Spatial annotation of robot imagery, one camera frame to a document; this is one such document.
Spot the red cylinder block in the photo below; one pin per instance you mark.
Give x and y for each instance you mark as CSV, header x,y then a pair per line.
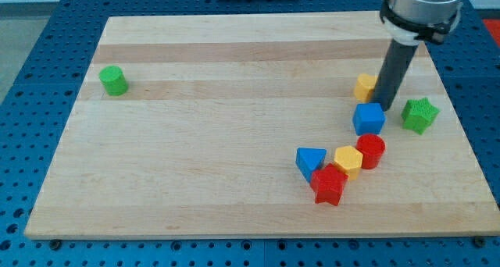
x,y
372,148

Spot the green cylinder block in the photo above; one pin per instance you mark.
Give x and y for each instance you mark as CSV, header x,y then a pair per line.
x,y
113,80

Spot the yellow hexagon block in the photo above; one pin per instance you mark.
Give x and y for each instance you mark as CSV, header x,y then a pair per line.
x,y
349,160

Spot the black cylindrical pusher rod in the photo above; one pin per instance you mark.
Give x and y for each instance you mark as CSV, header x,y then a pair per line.
x,y
392,73

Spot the yellow heart block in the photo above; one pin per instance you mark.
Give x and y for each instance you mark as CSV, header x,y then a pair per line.
x,y
364,87

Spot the blue cube block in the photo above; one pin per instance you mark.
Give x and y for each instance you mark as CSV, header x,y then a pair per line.
x,y
368,118

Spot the wooden board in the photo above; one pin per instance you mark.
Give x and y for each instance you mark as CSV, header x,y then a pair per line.
x,y
203,143

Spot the red star block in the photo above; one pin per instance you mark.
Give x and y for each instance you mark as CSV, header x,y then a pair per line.
x,y
328,185

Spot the blue triangle block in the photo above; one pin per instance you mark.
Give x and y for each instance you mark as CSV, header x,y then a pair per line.
x,y
309,160

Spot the green star block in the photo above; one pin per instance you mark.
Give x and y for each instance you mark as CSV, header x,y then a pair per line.
x,y
418,115

